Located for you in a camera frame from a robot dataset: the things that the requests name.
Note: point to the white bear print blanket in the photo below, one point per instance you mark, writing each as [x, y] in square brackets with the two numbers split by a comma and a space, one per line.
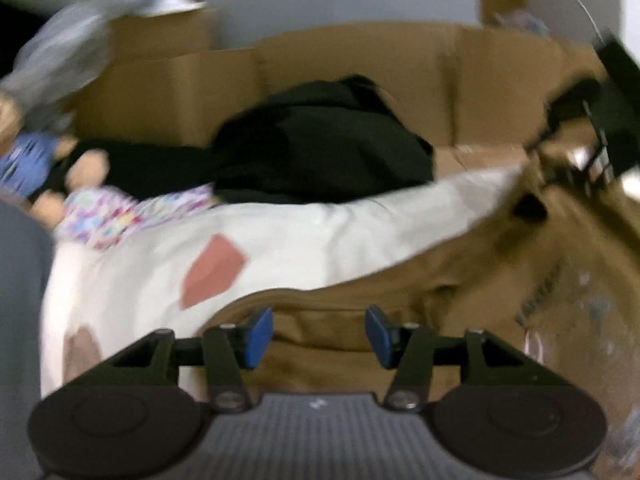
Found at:
[150, 260]

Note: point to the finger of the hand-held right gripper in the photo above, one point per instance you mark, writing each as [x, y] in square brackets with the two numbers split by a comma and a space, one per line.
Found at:
[531, 207]
[565, 97]

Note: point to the brown printed t-shirt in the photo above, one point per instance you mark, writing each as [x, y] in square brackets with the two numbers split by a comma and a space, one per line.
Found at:
[475, 270]

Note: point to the colourful patterned cloth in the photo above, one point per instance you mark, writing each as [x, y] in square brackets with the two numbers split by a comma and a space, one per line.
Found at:
[100, 215]

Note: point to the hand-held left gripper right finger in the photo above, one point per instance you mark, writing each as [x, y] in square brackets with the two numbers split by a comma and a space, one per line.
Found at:
[377, 340]

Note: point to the brown cardboard sheet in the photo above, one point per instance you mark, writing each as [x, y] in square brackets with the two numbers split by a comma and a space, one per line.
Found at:
[350, 55]

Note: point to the grey padded duvet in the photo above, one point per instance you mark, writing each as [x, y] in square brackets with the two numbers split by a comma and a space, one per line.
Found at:
[20, 310]

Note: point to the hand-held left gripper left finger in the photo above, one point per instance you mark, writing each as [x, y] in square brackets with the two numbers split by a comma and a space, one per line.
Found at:
[260, 337]

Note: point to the crumpled black clothes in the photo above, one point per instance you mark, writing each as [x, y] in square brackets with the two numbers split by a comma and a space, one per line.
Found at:
[320, 150]

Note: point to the clear plastic bag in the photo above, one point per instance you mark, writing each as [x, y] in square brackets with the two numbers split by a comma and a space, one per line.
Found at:
[60, 60]

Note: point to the flat black cloth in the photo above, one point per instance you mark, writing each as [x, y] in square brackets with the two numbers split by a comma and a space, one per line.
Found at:
[150, 165]

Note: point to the teddy bear in blue shirt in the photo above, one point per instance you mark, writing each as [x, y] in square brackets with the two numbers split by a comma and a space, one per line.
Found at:
[30, 157]

